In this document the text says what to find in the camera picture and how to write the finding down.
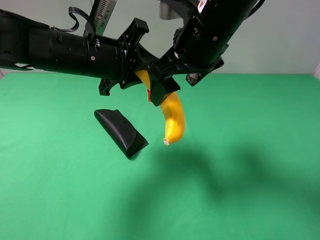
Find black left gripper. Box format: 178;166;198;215
98;18;149;96

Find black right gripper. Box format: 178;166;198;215
148;47;224;107

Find yellow banana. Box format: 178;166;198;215
134;69;186;148

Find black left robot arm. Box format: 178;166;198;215
0;10;149;96

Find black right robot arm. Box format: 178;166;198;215
148;0;264;106

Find multicoloured puzzle cube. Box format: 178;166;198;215
147;88;152;102

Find black glasses case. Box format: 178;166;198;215
94;109;149;159

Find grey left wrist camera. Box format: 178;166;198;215
89;0;117;36

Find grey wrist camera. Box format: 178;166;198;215
89;0;117;36
159;0;194;20

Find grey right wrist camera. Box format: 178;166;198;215
159;0;194;20

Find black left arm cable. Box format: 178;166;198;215
52;6;97;38

